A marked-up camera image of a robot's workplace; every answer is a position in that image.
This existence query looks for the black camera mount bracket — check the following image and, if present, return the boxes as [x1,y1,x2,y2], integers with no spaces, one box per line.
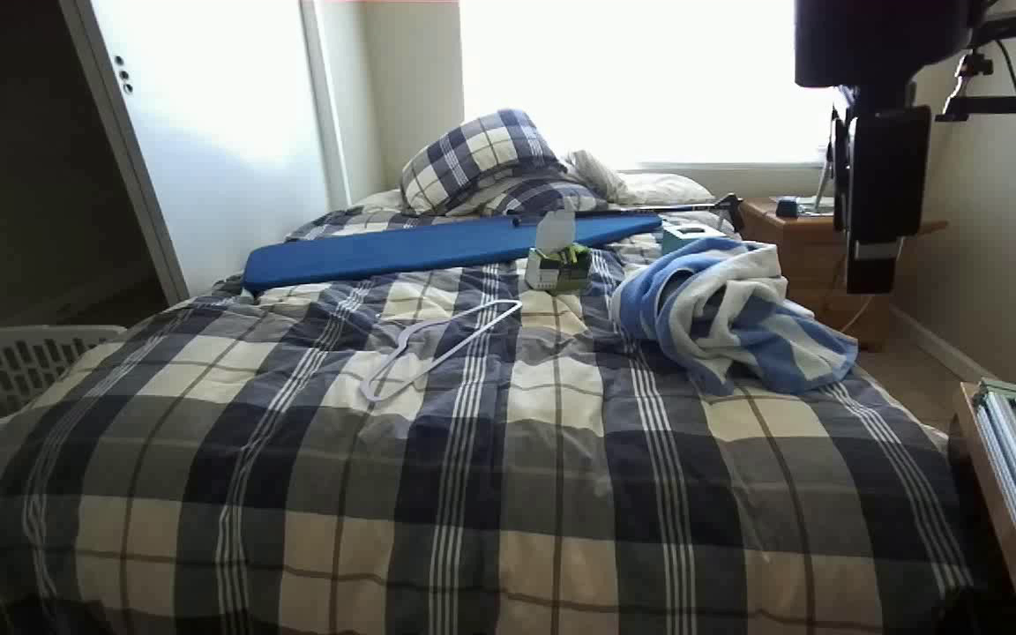
[934,0,1016,128]

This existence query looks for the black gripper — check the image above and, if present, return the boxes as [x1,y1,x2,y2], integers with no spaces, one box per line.
[827,103,934,296]

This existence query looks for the wooden nightstand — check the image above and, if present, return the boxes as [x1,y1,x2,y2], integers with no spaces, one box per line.
[737,194,950,352]

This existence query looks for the blue plaid pillow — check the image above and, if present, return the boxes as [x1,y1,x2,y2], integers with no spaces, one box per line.
[396,105,605,217]

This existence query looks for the white wire hanger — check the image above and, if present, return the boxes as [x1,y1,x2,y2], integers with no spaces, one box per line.
[364,296,525,409]

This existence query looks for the blue white striped cloth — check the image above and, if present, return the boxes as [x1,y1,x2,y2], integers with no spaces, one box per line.
[605,232,860,396]

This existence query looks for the small teal white box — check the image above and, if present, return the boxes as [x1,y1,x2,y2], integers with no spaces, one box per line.
[656,214,717,255]

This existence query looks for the blue plaid duvet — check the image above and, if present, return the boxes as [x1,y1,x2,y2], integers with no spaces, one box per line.
[0,203,979,635]

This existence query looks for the white plastic laundry basket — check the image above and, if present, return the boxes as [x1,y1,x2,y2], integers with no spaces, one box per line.
[0,321,129,523]

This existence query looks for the bright window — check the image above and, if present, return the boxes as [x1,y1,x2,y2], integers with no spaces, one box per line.
[456,0,843,168]

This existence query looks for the long blue ironing board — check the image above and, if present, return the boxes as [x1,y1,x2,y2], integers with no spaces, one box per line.
[239,207,665,296]

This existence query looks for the white pillow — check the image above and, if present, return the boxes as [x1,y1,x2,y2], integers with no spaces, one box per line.
[560,149,717,210]

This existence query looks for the small green box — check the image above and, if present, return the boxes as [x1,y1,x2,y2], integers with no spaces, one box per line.
[525,240,596,296]

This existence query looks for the white door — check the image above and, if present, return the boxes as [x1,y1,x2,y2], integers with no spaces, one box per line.
[55,0,354,305]

